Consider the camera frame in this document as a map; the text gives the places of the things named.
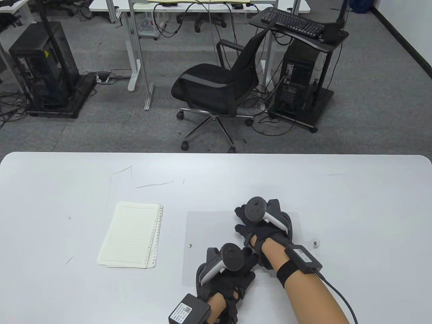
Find person's right hand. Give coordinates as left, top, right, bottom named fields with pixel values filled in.
left=234, top=199, right=293, bottom=270

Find person's left hand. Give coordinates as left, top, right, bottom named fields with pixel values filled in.
left=196, top=246, right=259, bottom=318

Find clear plastic ring binder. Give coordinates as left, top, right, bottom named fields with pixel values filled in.
left=182, top=211, right=321, bottom=288

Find stack of lined loose-leaf paper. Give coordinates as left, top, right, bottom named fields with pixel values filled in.
left=97, top=202, right=165, bottom=269

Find person's left forearm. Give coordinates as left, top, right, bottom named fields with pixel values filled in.
left=205, top=293, right=225, bottom=324

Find grey white right hand controller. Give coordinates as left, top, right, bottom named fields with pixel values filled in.
left=245, top=197, right=288, bottom=233

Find grey white hand controller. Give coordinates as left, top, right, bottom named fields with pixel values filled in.
left=245, top=197, right=288, bottom=233
left=198, top=243, right=247, bottom=283

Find grey white left hand controller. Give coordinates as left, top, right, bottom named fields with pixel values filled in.
left=198, top=243, right=247, bottom=283

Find black rolling computer cart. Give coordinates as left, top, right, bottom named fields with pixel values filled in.
left=249, top=13, right=350, bottom=133

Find black office chair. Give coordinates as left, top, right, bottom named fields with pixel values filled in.
left=171, top=31, right=274, bottom=153

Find black pouch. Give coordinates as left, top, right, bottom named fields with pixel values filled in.
left=318, top=24, right=342, bottom=44

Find black keyboard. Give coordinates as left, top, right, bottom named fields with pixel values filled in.
left=261, top=7, right=325, bottom=38

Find black chair wheel base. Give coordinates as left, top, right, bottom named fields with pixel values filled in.
left=176, top=13, right=227, bottom=33

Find long white desk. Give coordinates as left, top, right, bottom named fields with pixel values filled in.
left=88, top=0, right=311, bottom=92

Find clear plastic box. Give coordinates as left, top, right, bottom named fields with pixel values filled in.
left=138, top=11, right=167, bottom=40

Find black glass-sided computer tower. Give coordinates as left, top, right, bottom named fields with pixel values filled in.
left=8, top=21, right=80, bottom=112

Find black pole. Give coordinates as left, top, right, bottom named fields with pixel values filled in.
left=39, top=0, right=73, bottom=98

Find small white desk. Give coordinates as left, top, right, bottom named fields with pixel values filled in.
left=0, top=0, right=31, bottom=15

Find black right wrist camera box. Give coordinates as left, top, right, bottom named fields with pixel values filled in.
left=284, top=246, right=323, bottom=274

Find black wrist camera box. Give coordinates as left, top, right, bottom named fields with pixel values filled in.
left=168, top=294, right=210, bottom=324
left=284, top=246, right=323, bottom=274

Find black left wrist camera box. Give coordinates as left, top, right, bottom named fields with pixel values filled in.
left=168, top=294, right=210, bottom=324

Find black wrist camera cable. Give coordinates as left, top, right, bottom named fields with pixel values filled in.
left=317, top=268, right=359, bottom=324

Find black looped floor cables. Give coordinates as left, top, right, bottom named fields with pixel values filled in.
left=243, top=84, right=295, bottom=136

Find aluminium frame post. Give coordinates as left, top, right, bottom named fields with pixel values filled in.
left=128, top=0, right=155, bottom=111

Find black floor cable tangle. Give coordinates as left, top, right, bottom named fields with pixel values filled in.
left=0, top=89, right=28, bottom=130

